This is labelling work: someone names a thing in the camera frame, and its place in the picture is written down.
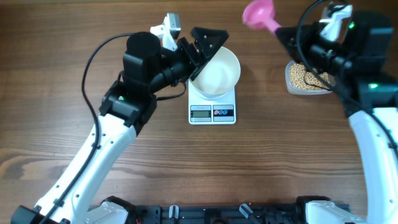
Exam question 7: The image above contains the white bowl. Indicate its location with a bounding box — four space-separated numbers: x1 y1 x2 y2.
190 47 241 98

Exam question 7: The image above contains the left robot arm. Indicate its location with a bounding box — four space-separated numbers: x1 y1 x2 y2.
11 27 229 224

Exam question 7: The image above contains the white kitchen scale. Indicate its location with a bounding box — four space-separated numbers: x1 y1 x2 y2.
188 81 236 125

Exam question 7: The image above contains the clear plastic container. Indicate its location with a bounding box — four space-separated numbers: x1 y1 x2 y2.
285 60 331 95

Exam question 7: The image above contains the pink measuring scoop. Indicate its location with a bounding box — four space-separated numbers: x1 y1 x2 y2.
242 0 281 34

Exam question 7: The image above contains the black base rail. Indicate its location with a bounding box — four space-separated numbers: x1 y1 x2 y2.
125 203 307 224

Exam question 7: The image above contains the pile of dried soybeans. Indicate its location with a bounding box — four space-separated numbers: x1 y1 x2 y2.
289 62 329 90

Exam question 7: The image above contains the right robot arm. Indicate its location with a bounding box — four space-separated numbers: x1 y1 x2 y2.
275 11 397 223

